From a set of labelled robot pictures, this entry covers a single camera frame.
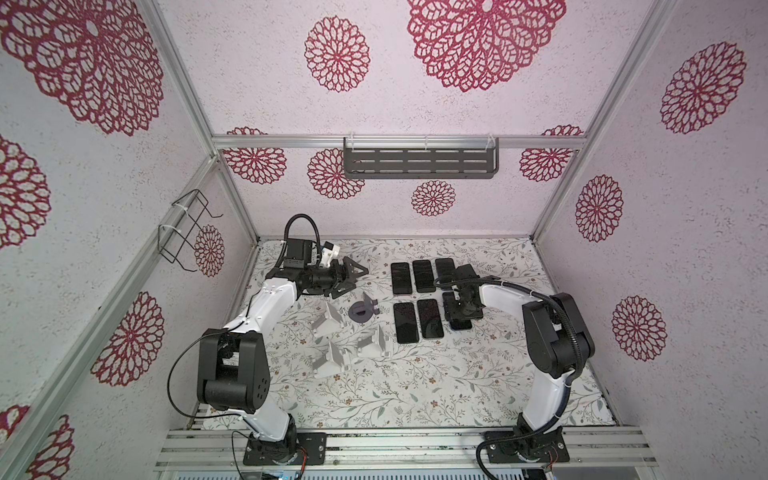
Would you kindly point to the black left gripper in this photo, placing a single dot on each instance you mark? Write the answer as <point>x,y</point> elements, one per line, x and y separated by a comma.
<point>339,279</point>

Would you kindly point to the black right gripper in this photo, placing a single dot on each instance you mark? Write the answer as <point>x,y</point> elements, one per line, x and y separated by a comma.
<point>472,315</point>

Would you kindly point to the blue phone front stand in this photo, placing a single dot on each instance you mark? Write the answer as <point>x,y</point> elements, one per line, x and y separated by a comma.
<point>454,325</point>

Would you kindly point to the green phone stand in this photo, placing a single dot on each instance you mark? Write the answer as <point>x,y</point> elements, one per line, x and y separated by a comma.
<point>429,319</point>

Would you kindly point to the blue edged phone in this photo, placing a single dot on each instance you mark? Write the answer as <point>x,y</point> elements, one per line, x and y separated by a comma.
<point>445,273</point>

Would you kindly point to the black phone purple edge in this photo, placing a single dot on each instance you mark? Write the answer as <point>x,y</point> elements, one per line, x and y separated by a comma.
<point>401,278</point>

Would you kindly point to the dark phone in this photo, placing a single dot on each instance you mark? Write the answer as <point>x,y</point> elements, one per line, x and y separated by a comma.
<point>407,331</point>

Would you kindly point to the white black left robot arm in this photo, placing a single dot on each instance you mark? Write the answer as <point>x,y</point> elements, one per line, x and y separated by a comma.
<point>233,372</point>

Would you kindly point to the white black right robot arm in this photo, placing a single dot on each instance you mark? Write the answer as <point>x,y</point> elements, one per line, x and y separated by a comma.
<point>557,341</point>

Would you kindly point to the dark round stand centre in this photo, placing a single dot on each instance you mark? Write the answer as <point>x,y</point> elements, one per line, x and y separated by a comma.
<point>363,310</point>

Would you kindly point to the silver stand upper left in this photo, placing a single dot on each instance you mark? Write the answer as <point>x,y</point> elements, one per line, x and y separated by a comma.
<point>328,323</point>

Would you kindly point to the silver white stand right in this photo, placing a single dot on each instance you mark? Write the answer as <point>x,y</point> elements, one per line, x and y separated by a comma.
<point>374,346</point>

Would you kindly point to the white stand front left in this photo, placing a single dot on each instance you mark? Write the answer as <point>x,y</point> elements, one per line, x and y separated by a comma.
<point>334,362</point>

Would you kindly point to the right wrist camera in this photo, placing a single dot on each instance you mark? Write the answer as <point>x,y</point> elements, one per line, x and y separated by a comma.
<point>466,278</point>

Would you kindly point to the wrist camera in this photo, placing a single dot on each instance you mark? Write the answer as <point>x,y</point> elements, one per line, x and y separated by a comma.
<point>300,254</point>
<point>466,278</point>

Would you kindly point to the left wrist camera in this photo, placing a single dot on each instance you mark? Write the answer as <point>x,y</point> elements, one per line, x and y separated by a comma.
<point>300,254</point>

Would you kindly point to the grey slotted wall shelf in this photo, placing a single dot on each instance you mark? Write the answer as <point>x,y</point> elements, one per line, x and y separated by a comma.
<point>424,163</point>

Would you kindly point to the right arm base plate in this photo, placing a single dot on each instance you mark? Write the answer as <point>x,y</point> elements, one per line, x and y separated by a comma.
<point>546,448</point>

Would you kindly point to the black wire wall rack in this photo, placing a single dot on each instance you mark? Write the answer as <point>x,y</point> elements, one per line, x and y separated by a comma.
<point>192,242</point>

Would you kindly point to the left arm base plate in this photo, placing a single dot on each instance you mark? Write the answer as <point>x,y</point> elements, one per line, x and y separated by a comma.
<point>296,449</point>

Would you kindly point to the aluminium front rail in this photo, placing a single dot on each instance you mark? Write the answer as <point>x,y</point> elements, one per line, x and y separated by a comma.
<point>420,448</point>

